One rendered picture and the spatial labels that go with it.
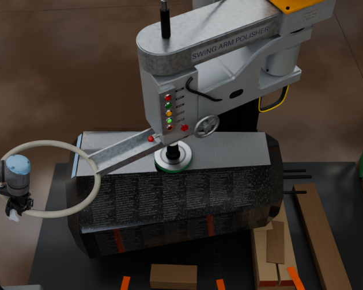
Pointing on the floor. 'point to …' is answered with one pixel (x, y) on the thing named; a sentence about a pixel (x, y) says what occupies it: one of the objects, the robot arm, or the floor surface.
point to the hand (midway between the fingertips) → (14, 214)
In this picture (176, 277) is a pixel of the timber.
